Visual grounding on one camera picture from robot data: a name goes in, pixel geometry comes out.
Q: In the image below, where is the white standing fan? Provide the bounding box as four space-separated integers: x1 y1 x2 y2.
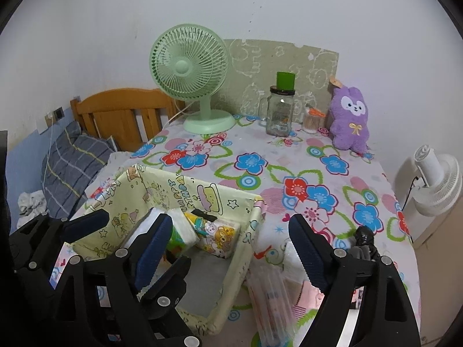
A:
396 144 462 243

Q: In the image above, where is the green tissue pack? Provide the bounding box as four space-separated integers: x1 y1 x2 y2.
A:
166 208 199 258

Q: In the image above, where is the blue plaid pillow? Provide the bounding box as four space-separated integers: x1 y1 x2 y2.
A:
42 121 114 219

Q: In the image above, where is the yellow fabric storage basket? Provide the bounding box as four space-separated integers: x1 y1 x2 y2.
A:
73 164 265 336

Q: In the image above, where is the wooden bed headboard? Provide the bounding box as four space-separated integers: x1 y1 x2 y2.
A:
70 88 185 152

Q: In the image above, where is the green cartoon cardboard panel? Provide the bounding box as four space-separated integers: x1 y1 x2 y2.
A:
211 38 339 122

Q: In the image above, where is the clear plastic packet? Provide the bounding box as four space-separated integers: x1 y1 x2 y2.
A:
246 264 295 346

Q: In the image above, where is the white fan power cable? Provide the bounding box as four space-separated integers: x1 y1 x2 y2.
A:
158 99 191 131

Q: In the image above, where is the toothpick jar orange lid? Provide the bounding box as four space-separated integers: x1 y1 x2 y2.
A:
302 105 326 132

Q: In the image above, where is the glass mason jar mug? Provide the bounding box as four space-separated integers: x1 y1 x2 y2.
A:
258 85 295 137

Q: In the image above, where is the green desk fan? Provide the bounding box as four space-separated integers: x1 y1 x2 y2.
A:
149 23 235 135

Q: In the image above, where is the green cup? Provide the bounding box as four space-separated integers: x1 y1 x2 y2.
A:
276 71 296 91

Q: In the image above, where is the crumpled white cloth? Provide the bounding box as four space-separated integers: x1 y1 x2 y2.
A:
16 190 47 229

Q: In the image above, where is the purple plush bunny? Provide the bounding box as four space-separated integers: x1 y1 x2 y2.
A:
330 85 370 154

